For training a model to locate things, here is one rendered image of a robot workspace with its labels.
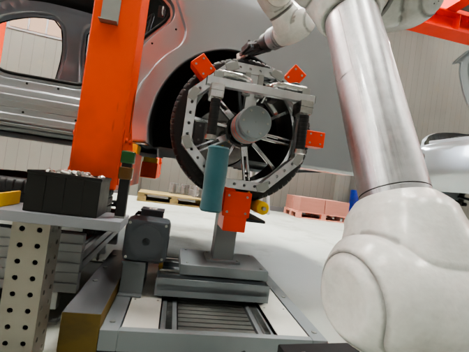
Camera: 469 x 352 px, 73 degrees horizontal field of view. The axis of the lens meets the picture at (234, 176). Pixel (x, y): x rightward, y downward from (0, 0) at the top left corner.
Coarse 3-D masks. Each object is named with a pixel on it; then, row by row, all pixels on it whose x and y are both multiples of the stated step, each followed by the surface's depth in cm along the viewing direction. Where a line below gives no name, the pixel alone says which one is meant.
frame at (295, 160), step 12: (240, 72) 138; (252, 72) 138; (264, 72) 139; (276, 72) 140; (204, 84) 134; (192, 96) 133; (192, 108) 133; (192, 120) 134; (192, 132) 134; (192, 144) 134; (192, 156) 134; (300, 156) 142; (276, 168) 145; (288, 168) 141; (228, 180) 137; (240, 180) 137; (264, 180) 140; (276, 180) 140
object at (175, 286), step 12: (168, 264) 159; (156, 276) 135; (168, 276) 140; (180, 276) 140; (192, 276) 142; (204, 276) 144; (156, 288) 134; (168, 288) 134; (180, 288) 135; (192, 288) 136; (204, 288) 137; (216, 288) 138; (228, 288) 139; (240, 288) 140; (252, 288) 141; (264, 288) 142; (228, 300) 139; (240, 300) 140; (252, 300) 141; (264, 300) 142
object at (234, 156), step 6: (222, 114) 182; (234, 114) 183; (222, 120) 182; (204, 126) 180; (204, 132) 180; (216, 132) 177; (210, 144) 181; (222, 144) 178; (228, 144) 178; (204, 150) 180; (234, 150) 184; (204, 156) 180; (234, 156) 184; (240, 156) 184; (228, 162) 183; (234, 162) 184
